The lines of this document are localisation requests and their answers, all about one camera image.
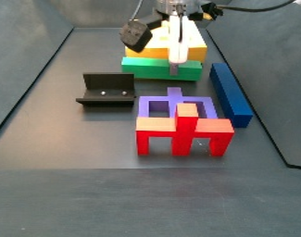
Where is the red legged block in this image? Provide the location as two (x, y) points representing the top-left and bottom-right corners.
(136, 103), (235, 156)

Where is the black cable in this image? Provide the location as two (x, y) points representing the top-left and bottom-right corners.
(213, 0), (300, 14)

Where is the blue rectangular block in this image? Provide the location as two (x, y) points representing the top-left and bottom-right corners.
(209, 63), (253, 128)

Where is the yellow slotted board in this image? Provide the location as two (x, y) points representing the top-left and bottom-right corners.
(126, 20), (208, 63)

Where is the green rectangular block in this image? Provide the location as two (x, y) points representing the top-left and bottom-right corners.
(122, 56), (203, 81)

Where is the purple frame block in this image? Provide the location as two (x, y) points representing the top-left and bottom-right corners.
(139, 87), (219, 119)

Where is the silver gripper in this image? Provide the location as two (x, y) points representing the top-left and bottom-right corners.
(153, 0), (211, 75)

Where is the black angle bracket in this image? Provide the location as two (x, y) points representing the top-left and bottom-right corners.
(76, 72), (136, 106)

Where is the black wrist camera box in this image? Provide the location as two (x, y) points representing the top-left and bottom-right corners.
(120, 20), (153, 53)

